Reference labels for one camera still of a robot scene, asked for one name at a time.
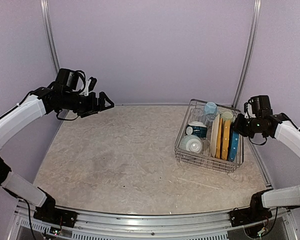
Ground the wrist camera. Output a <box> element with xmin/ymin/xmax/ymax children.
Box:
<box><xmin>79</xmin><ymin>76</ymin><xmax>97</xmax><ymax>97</ymax></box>
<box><xmin>243</xmin><ymin>99</ymin><xmax>256</xmax><ymax>119</ymax></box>

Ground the beige plate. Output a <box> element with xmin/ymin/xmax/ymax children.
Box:
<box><xmin>210</xmin><ymin>114</ymin><xmax>220</xmax><ymax>158</ymax></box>

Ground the front aluminium rail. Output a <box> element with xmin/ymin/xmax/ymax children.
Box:
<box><xmin>7</xmin><ymin>201</ymin><xmax>299</xmax><ymax>240</ymax></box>

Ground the light blue cup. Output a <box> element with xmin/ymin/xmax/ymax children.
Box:
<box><xmin>203</xmin><ymin>102</ymin><xmax>218</xmax><ymax>117</ymax></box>

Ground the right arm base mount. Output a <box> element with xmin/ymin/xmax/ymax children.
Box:
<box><xmin>228</xmin><ymin>207</ymin><xmax>273</xmax><ymax>227</ymax></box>

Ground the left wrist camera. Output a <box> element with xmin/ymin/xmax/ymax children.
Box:
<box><xmin>79</xmin><ymin>76</ymin><xmax>97</xmax><ymax>97</ymax></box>

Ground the pale green cup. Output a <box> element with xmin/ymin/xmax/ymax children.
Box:
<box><xmin>221</xmin><ymin>111</ymin><xmax>234</xmax><ymax>123</ymax></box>

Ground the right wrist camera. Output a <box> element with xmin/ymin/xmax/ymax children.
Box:
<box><xmin>243</xmin><ymin>99</ymin><xmax>256</xmax><ymax>119</ymax></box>

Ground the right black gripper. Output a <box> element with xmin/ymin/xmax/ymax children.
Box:
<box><xmin>231</xmin><ymin>113</ymin><xmax>266</xmax><ymax>139</ymax></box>

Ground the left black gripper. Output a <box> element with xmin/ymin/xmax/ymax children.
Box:
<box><xmin>62</xmin><ymin>91</ymin><xmax>115</xmax><ymax>118</ymax></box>

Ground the left aluminium frame post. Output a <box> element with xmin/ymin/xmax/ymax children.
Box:
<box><xmin>40</xmin><ymin>0</ymin><xmax>60</xmax><ymax>74</ymax></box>

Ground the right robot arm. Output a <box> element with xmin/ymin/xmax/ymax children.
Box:
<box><xmin>233</xmin><ymin>113</ymin><xmax>300</xmax><ymax>222</ymax></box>

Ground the yellow polka dot plate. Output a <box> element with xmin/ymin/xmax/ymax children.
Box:
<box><xmin>221</xmin><ymin>120</ymin><xmax>232</xmax><ymax>161</ymax></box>

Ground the blue polka dot plate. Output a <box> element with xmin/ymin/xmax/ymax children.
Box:
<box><xmin>227</xmin><ymin>130</ymin><xmax>240</xmax><ymax>162</ymax></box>

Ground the metal wire dish rack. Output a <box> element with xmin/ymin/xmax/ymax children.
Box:
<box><xmin>174</xmin><ymin>98</ymin><xmax>244</xmax><ymax>173</ymax></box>

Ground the right aluminium frame post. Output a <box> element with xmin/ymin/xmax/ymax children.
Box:
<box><xmin>231</xmin><ymin>0</ymin><xmax>262</xmax><ymax>108</ymax></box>

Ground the dark teal white bowl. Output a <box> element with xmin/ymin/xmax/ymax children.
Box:
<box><xmin>185</xmin><ymin>121</ymin><xmax>208</xmax><ymax>139</ymax></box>

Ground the aluminium frame post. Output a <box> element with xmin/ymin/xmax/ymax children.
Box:
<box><xmin>40</xmin><ymin>0</ymin><xmax>60</xmax><ymax>74</ymax></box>
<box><xmin>231</xmin><ymin>0</ymin><xmax>262</xmax><ymax>108</ymax></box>

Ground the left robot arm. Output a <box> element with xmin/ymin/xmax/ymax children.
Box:
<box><xmin>0</xmin><ymin>87</ymin><xmax>115</xmax><ymax>223</ymax></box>

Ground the clear drinking glass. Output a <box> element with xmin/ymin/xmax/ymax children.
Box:
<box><xmin>189</xmin><ymin>107</ymin><xmax>204</xmax><ymax>123</ymax></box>

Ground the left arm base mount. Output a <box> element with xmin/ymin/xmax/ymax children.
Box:
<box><xmin>33</xmin><ymin>207</ymin><xmax>78</xmax><ymax>228</ymax></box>

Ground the light green checked bowl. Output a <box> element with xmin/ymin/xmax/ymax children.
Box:
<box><xmin>179</xmin><ymin>134</ymin><xmax>203</xmax><ymax>154</ymax></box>

